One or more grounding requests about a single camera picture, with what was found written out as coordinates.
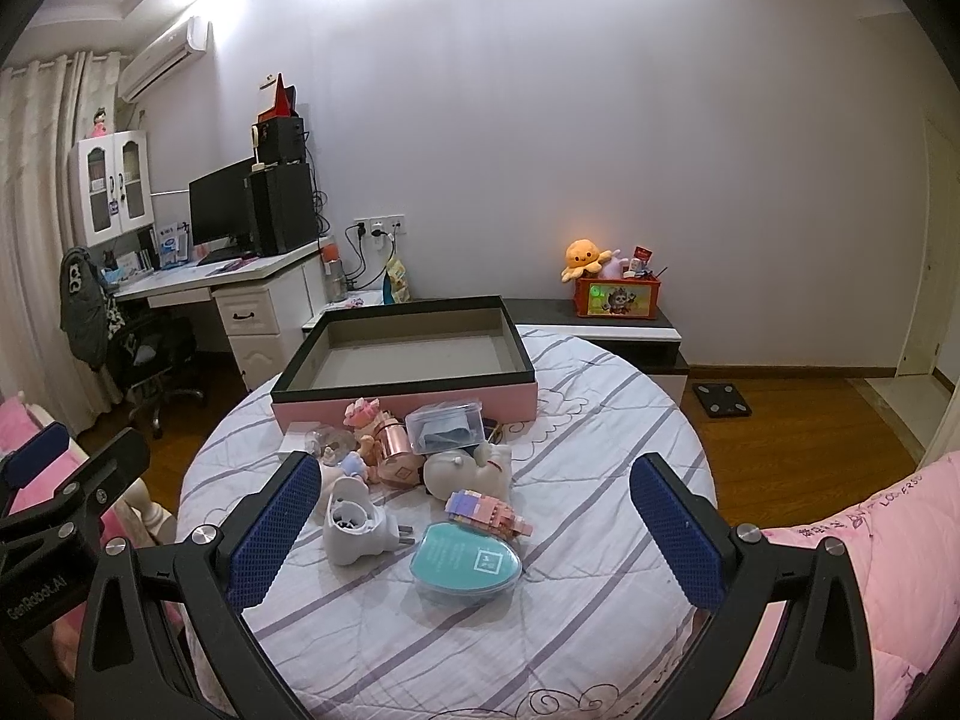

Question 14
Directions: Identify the white plug-in night light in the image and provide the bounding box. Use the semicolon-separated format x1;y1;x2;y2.
322;476;416;567

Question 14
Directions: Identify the clear glass bottle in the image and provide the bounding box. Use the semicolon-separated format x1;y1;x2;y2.
304;426;345;465

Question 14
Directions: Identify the doll figurine with bunny ears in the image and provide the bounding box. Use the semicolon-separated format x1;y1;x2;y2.
317;431;381;515

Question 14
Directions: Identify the rose gold metallic canister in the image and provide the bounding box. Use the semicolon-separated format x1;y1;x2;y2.
376;421;423;488

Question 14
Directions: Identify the teal heart-shaped case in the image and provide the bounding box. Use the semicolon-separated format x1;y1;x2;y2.
410;522;523;601

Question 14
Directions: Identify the clear plastic floss box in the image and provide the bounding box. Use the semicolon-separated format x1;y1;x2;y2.
405;400;485;455

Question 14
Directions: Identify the white astronaut figurine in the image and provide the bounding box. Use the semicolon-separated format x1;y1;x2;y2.
423;442;512;502

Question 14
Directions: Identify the white bedpost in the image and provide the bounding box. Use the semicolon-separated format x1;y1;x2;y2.
122;479;178;544

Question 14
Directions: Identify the black office chair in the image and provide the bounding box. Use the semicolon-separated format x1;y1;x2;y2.
106;312;205;439

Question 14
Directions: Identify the pink quilt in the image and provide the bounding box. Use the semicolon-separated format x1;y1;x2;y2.
711;450;960;720

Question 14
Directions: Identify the dark jacket on chair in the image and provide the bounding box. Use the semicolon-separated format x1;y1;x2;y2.
59;247;125;372

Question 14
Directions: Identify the pink white block figure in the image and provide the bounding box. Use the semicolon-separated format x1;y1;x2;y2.
343;397;381;431

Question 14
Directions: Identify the white striped bed cover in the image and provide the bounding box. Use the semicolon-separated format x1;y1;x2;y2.
175;325;719;720

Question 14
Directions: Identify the white desk with drawers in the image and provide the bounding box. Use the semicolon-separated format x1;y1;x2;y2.
117;238;332;390

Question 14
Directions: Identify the black bathroom scale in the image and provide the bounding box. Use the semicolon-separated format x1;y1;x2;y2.
692;382;752;419

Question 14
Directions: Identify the black computer monitor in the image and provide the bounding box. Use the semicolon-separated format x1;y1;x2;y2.
189;158;254;250

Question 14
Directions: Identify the bottle with orange cap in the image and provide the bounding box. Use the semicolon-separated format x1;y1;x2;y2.
320;242;348;302

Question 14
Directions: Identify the pink box with black rim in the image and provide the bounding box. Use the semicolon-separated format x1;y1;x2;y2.
270;296;539;427

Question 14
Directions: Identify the black computer tower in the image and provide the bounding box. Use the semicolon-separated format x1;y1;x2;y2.
245;163;319;257

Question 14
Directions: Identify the snack bag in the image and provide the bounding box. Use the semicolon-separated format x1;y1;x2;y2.
382;255;412;305

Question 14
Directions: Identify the white curtain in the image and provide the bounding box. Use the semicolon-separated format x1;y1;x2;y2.
2;52;121;433

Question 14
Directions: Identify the black speaker on tower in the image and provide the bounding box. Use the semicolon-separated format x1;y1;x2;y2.
254;115;306;166

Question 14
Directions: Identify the red illustrated storage box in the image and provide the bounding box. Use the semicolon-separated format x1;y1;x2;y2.
574;277;661;319

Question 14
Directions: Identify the white air conditioner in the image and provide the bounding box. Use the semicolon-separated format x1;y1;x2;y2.
117;16;210;103

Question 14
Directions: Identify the purple plush toy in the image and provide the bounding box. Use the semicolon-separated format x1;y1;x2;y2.
599;249;630;280

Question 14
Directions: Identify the orange octopus plush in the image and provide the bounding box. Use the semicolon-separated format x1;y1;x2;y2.
560;239;612;283

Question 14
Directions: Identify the white wall cabinet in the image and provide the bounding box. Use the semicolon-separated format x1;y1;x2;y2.
68;130;155;247

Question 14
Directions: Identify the white wall power strip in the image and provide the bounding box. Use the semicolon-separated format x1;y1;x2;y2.
355;215;407;238

